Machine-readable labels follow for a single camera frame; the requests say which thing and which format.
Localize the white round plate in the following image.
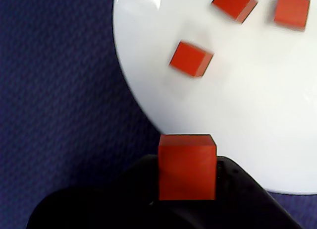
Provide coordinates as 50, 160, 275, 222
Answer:
112, 0, 317, 195

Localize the red cube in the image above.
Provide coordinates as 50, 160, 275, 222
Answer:
273, 0, 312, 31
211, 0, 259, 24
169, 40, 214, 78
158, 134, 218, 201

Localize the blue woven cloth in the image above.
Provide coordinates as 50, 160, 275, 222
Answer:
0, 0, 317, 229

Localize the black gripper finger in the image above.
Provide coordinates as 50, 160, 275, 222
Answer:
216, 156, 302, 229
99, 154, 159, 229

